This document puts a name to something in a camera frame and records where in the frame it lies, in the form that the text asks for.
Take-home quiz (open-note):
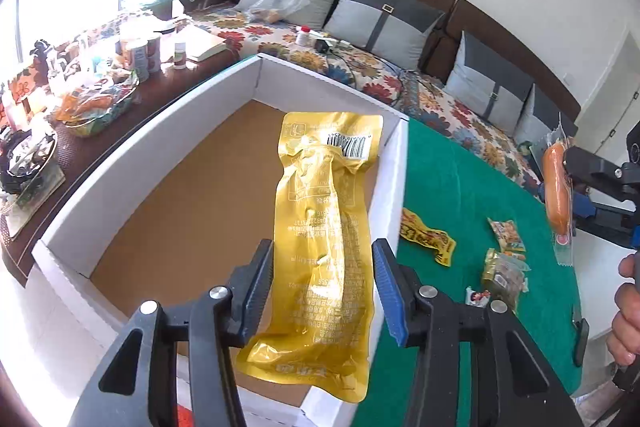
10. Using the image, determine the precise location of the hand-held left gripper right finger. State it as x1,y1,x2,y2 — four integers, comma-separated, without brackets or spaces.
371,238,586,427

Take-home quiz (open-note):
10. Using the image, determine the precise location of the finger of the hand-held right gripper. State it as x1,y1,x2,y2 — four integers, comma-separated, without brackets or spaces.
564,146,626,195
572,189,632,250

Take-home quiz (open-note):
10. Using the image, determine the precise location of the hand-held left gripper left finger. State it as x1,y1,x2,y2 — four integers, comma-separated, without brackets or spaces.
67,238,275,427

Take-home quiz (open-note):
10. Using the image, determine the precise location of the orange sausage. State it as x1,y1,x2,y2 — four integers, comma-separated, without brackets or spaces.
541,113,577,268

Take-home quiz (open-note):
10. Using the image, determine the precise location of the gold foil snack packet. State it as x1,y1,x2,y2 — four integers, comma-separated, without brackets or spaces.
235,111,385,404

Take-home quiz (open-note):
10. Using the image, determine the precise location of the white cardboard box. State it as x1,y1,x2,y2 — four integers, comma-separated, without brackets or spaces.
31,53,410,427

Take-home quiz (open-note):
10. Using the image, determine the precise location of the clear packet of brown snacks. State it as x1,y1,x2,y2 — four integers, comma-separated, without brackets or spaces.
481,249,530,311

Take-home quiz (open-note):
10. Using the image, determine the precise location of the person's right hand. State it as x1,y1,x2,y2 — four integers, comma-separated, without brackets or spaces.
606,252,640,368

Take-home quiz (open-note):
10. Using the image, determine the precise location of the yellow snack packet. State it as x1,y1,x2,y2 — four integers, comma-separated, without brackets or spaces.
400,208,457,268

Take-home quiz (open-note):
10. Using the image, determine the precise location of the small colourful snack packet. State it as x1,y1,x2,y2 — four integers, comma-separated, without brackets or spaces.
487,219,527,256

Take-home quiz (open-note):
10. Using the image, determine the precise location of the small red white packet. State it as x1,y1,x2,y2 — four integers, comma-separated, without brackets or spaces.
465,287,494,308

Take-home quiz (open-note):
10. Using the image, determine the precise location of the green tablecloth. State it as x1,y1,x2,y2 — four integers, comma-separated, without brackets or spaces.
350,117,583,427

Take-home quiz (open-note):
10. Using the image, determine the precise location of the floral blanket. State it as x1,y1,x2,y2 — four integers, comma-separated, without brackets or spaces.
185,6,544,188

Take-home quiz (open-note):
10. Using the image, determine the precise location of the brown wooden side table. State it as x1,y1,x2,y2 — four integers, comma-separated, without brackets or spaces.
0,21,242,282

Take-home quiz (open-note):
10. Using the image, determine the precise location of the printed tray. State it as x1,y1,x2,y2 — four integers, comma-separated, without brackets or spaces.
0,157,66,239

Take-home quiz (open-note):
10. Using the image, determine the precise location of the beige book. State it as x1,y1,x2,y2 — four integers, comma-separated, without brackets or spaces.
175,27,229,63

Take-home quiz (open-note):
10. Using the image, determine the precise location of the pile of black items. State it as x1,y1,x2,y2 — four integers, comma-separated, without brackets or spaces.
0,129,59,198

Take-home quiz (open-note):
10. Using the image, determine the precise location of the clear plastic bag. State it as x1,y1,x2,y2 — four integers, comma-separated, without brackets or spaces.
240,0,312,26

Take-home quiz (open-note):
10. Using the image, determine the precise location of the black cable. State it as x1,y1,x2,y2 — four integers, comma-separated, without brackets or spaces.
327,41,407,104

